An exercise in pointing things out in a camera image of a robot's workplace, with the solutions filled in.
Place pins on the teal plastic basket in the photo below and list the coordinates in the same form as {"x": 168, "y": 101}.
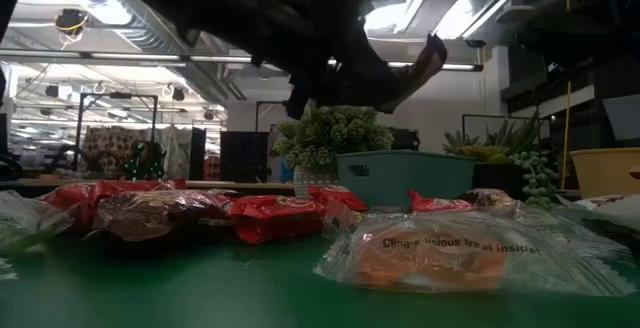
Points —
{"x": 400, "y": 178}

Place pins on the patterned fabric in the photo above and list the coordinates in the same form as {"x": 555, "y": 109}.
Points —
{"x": 107, "y": 140}

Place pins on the black partition panel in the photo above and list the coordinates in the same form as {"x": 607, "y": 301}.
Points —
{"x": 245, "y": 155}

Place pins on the yellow plastic basket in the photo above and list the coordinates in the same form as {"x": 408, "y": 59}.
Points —
{"x": 605, "y": 173}

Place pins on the pale succulent in patterned pot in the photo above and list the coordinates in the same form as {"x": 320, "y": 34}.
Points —
{"x": 330, "y": 133}

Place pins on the white candy wrapper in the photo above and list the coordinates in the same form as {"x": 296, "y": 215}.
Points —
{"x": 615, "y": 203}

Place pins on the grey monitor screen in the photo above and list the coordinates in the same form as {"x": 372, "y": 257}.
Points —
{"x": 625, "y": 118}

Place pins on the long LED light bar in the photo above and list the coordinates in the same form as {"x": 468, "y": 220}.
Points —
{"x": 135, "y": 57}

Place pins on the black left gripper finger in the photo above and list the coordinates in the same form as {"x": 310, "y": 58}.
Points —
{"x": 345, "y": 83}

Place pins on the silver ventilation duct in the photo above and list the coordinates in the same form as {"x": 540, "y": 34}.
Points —
{"x": 125, "y": 23}

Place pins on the black metal rig frame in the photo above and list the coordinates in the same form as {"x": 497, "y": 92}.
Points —
{"x": 257, "y": 118}
{"x": 79, "y": 128}

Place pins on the black ceiling camera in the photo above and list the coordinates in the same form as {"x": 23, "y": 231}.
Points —
{"x": 475, "y": 43}

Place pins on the green table mat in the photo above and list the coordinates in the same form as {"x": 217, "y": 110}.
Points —
{"x": 200, "y": 288}

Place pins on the narrow black panel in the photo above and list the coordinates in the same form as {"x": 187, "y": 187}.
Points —
{"x": 197, "y": 153}

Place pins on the mixed succulents in black pot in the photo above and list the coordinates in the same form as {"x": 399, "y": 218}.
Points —
{"x": 520, "y": 138}

